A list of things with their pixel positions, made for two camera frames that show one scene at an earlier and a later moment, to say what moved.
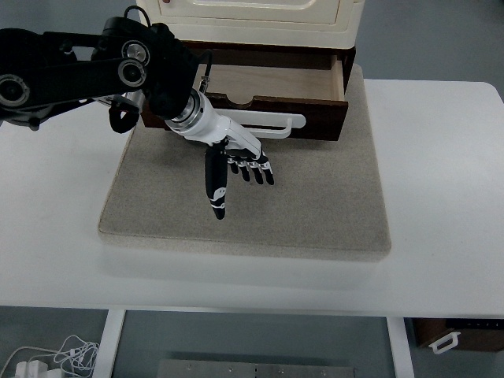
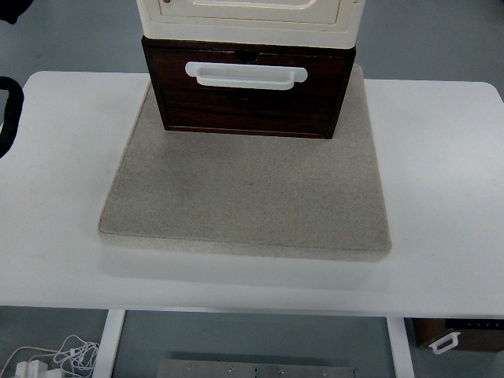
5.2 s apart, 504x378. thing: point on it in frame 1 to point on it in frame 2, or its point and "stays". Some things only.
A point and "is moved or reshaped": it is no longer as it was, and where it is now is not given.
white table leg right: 401,347 stays
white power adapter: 35,368 stays
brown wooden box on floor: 476,334 stays
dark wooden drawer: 313,85 is moved or reshaped
